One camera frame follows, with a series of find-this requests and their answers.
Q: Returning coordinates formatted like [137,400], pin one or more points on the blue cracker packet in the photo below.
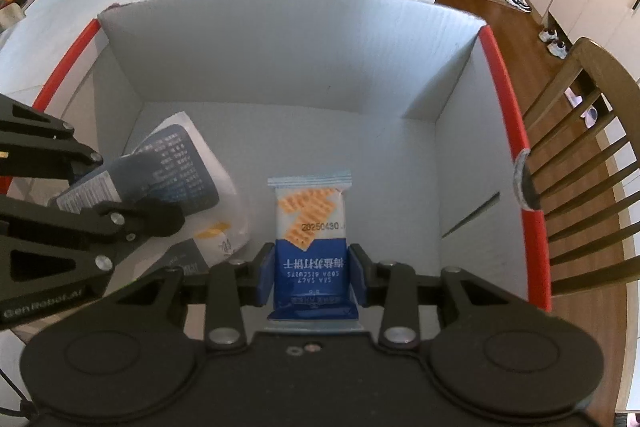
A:
[311,276]

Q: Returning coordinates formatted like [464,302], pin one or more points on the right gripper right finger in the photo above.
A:
[393,287]

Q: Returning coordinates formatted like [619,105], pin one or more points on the red cardboard box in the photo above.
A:
[411,98]

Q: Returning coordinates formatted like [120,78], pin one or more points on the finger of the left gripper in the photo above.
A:
[38,146]
[100,219]

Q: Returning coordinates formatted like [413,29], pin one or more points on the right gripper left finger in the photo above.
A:
[231,286]

